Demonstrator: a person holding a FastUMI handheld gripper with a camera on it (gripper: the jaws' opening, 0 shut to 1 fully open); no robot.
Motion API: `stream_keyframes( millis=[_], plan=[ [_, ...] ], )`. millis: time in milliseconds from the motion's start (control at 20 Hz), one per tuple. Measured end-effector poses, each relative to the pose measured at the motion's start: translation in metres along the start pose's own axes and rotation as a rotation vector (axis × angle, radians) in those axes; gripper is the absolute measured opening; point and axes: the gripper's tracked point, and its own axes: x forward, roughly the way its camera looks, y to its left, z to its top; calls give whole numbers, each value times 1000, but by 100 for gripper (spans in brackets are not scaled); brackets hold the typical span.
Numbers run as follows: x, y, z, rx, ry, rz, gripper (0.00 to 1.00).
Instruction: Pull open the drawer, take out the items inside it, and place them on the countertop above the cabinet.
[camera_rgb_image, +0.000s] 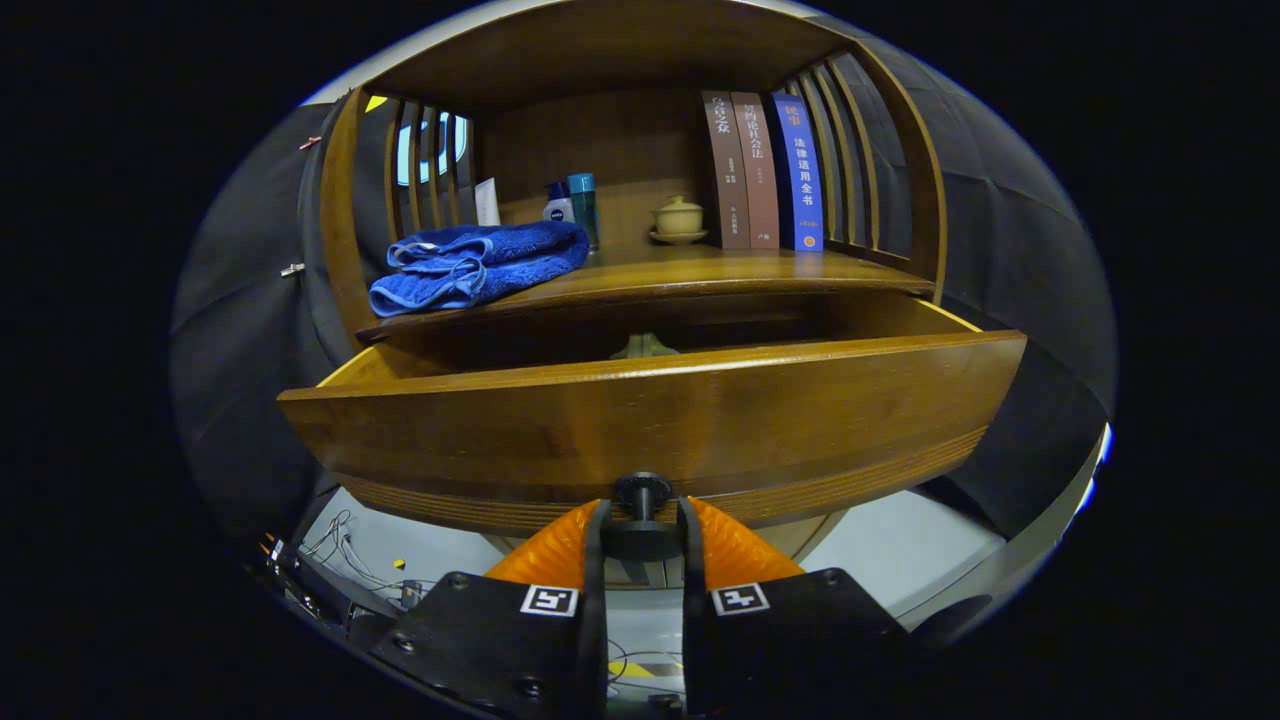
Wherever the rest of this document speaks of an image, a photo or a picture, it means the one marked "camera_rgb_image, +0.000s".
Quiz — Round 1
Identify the blue book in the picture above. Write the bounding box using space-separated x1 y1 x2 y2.
770 92 825 253

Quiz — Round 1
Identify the clear blue bottle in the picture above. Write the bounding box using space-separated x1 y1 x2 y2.
567 173 601 253

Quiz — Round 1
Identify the wooden drawer with black knob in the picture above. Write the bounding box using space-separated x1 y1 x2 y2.
277 290 1029 566

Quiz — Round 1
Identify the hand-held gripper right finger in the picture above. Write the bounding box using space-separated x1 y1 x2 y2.
678 496 931 719

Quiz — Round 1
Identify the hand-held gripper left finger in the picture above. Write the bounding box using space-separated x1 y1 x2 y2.
370 498 611 720

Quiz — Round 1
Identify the dark brown book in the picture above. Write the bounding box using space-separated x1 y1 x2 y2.
701 91 751 251

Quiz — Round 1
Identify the beige lidded tea cup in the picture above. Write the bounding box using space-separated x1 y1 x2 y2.
650 195 709 246

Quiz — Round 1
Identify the blue folded towel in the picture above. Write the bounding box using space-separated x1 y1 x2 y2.
368 221 591 318

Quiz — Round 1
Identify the wooden cabinet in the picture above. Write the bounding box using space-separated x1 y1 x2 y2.
318 0 949 591

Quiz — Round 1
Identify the white sponge brush yellow handle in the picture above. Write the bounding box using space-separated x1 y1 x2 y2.
610 333 681 360

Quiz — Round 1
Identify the wooden countertop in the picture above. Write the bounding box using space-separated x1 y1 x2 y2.
355 243 936 346

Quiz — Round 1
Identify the reddish brown book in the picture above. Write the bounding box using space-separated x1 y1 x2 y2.
731 92 781 250

